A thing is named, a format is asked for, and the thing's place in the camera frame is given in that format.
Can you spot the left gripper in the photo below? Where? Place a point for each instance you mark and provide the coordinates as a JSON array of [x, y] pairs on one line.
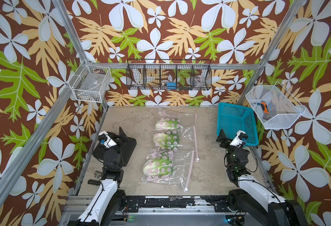
[[122, 138]]

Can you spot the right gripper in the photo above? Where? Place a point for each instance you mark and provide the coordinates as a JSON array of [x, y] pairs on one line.
[[223, 140]]

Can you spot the zip-top bag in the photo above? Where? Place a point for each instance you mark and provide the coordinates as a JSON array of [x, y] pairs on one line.
[[188, 139], [183, 161], [186, 119]]

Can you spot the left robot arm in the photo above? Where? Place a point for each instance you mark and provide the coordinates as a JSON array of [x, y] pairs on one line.
[[107, 201]]

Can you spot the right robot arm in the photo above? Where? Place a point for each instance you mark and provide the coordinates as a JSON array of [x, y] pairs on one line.
[[251, 196]]

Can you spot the black plastic case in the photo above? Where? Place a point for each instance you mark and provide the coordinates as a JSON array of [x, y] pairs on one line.
[[114, 158]]

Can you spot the teal plastic basket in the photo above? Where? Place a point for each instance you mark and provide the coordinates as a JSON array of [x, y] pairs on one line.
[[233, 118]]

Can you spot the orange black tool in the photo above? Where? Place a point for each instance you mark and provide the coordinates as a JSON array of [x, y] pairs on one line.
[[266, 114]]

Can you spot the blue small box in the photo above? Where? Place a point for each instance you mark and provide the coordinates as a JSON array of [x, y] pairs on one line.
[[171, 85]]

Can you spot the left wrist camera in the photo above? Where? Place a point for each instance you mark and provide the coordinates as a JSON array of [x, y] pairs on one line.
[[105, 139]]

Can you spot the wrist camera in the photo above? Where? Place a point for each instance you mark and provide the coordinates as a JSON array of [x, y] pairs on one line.
[[240, 139], [105, 139]]

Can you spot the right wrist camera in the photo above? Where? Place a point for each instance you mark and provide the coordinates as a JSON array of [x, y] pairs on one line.
[[240, 139]]

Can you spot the white wire basket left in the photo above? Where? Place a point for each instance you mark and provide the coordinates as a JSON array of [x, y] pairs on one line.
[[89, 82]]

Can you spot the white wire basket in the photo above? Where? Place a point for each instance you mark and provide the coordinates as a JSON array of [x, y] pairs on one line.
[[89, 82], [283, 106]]

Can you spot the white wire basket right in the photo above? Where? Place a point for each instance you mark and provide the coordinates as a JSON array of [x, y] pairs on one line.
[[283, 106]]

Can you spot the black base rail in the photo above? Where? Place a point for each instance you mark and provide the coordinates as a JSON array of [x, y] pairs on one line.
[[218, 203]]

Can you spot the black wire basket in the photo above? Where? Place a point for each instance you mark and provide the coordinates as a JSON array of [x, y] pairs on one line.
[[188, 74]]

